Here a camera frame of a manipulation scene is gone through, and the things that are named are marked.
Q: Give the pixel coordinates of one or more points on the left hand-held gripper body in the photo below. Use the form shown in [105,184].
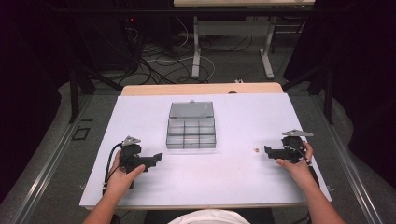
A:
[128,152]

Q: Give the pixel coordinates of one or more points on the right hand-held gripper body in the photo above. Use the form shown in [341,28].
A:
[294,145]

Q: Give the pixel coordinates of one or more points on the person's right hand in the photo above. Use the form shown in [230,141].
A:
[296,170]

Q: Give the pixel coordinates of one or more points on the person's left hand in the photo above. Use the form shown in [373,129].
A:
[120,181]

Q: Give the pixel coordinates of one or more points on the small orange piece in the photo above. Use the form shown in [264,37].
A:
[256,150]

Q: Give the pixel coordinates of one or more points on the clear plastic compartment box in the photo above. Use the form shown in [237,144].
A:
[191,128]

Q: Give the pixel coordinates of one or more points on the white table mat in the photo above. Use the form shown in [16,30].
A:
[202,174]

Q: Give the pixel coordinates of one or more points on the black metal stand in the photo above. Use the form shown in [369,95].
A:
[320,87]
[77,90]

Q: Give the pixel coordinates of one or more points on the person's white shirt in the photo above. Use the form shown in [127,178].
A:
[209,217]

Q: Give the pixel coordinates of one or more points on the wooden table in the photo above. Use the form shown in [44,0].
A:
[199,89]

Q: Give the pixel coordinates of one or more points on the dark computer tower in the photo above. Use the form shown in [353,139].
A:
[130,40]

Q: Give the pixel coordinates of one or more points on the white desk with metal legs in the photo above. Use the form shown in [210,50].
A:
[232,28]

